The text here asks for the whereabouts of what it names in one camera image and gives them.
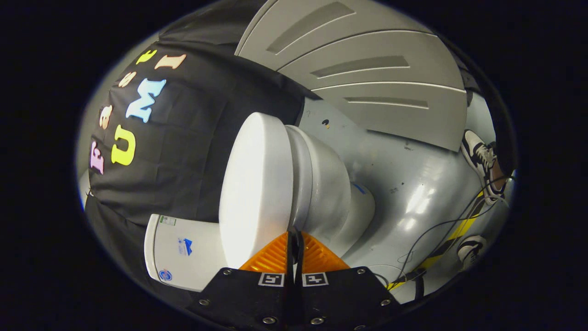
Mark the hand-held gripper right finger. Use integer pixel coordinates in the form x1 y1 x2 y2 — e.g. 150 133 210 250
294 231 406 331

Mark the yellow black floor tape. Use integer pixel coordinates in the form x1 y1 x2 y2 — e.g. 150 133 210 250
386 190 486 291

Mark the black backdrop cloth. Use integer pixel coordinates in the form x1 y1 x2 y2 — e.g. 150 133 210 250
84 0 323 313

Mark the thin black cable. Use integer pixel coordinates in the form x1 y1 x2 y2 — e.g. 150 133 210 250
396 174 514 285

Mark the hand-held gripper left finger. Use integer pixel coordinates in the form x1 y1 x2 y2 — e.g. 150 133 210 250
186 231 297 331

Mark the person's black white shoe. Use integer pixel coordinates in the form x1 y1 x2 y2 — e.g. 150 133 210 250
460 130 506 205
457 235 488 267

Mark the person's leg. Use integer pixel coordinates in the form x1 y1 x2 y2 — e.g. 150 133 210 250
491 138 516 188

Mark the grey drawer cabinet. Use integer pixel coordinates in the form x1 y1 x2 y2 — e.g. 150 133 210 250
234 0 469 153

